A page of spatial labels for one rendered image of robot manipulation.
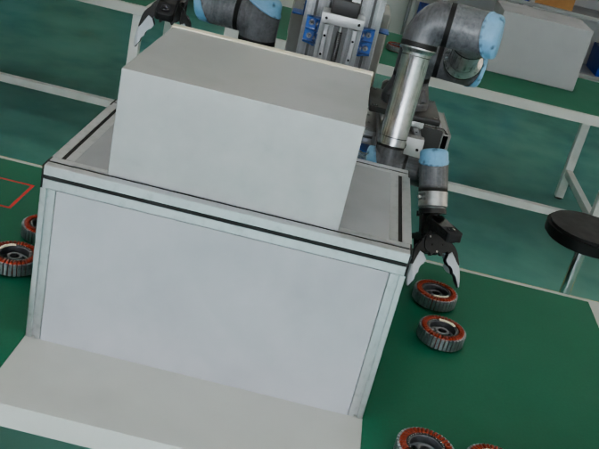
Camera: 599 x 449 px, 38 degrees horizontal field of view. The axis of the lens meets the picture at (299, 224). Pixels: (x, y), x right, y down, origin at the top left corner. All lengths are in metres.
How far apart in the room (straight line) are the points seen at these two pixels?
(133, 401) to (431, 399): 0.62
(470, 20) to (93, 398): 1.31
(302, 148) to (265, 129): 0.07
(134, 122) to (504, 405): 0.97
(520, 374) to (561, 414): 0.14
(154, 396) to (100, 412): 0.11
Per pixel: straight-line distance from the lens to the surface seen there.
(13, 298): 1.91
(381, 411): 1.78
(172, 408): 1.66
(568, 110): 4.66
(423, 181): 2.24
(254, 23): 2.70
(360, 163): 1.94
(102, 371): 1.72
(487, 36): 2.30
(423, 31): 2.30
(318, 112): 1.52
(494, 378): 2.02
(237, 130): 1.53
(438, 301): 2.18
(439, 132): 2.91
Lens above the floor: 1.76
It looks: 24 degrees down
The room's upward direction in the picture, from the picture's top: 14 degrees clockwise
